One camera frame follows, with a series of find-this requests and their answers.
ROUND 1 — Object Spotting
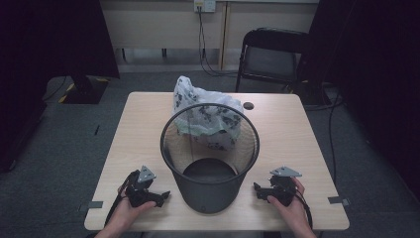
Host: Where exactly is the black mesh trash bin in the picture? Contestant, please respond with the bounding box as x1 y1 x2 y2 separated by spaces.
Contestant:
159 102 262 215

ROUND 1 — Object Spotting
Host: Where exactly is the black power cable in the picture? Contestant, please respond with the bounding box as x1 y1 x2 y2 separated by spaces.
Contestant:
196 5 240 79

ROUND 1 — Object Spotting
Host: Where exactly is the white wall socket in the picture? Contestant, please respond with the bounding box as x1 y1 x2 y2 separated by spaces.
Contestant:
193 0 217 14

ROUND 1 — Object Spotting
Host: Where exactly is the black stand base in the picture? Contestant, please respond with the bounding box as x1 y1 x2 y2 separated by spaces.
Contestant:
60 73 110 105

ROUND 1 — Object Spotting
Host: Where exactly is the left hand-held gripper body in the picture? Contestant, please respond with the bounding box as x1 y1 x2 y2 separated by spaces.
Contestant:
125 165 158 209

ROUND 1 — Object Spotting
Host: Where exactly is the black floor cable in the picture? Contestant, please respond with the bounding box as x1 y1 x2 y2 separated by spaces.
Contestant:
303 80 345 184

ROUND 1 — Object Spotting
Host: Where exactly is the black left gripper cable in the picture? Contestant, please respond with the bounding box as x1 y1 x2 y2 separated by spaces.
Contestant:
103 170 142 228

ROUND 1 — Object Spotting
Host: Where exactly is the grey tape piece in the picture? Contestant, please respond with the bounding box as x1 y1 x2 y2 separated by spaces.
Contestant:
327 195 352 207
78 199 104 212

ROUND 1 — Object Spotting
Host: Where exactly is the person's left hand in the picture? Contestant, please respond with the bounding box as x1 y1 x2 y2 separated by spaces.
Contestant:
104 183 158 233

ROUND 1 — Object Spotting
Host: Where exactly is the person's right hand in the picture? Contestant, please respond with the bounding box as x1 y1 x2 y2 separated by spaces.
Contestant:
265 176 313 234

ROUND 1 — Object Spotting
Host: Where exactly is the black folding chair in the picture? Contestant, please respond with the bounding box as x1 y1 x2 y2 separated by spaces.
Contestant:
235 27 311 94

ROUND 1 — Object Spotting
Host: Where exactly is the white printed trash bag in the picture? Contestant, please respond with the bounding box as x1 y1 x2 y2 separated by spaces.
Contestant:
171 75 246 153

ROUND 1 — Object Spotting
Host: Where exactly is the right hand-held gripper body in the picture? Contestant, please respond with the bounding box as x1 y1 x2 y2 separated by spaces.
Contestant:
268 166 303 208

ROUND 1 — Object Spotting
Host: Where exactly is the beige wooden cabinet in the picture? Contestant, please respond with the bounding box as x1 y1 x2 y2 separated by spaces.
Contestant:
99 0 320 72

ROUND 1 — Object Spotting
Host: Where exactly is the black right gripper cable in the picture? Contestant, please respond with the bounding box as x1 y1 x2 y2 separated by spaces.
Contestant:
294 192 314 230

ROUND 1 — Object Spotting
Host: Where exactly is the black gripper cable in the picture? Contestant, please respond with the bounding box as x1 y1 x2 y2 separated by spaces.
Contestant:
103 170 142 228
294 192 314 230

